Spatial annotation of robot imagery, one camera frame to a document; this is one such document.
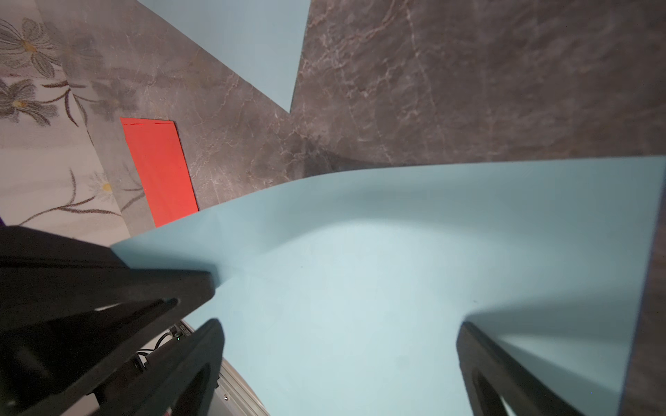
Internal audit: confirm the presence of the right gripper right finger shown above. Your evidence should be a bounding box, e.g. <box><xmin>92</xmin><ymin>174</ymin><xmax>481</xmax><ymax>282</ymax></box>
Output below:
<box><xmin>457</xmin><ymin>322</ymin><xmax>580</xmax><ymax>415</ymax></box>

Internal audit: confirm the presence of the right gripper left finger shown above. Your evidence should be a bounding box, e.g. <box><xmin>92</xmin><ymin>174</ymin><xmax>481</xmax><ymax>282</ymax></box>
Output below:
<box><xmin>95</xmin><ymin>319</ymin><xmax>225</xmax><ymax>415</ymax></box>

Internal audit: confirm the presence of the light blue paper top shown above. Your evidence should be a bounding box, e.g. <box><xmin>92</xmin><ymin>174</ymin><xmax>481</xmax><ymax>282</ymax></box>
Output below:
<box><xmin>113</xmin><ymin>156</ymin><xmax>665</xmax><ymax>415</ymax></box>

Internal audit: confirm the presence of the light blue paper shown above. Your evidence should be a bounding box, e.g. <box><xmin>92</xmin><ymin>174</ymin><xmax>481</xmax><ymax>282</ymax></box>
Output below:
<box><xmin>142</xmin><ymin>0</ymin><xmax>310</xmax><ymax>112</ymax></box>
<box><xmin>113</xmin><ymin>156</ymin><xmax>665</xmax><ymax>415</ymax></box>

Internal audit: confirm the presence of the red paper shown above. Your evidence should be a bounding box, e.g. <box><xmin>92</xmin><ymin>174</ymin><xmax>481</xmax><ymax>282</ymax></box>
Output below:
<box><xmin>121</xmin><ymin>118</ymin><xmax>199</xmax><ymax>227</ymax></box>

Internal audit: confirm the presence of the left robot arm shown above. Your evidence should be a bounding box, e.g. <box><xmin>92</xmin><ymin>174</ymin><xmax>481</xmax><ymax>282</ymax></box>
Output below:
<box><xmin>1</xmin><ymin>225</ymin><xmax>225</xmax><ymax>415</ymax></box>

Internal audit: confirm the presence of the aluminium front rail frame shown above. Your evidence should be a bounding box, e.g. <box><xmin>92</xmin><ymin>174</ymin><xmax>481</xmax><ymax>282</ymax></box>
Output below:
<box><xmin>208</xmin><ymin>358</ymin><xmax>269</xmax><ymax>416</ymax></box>

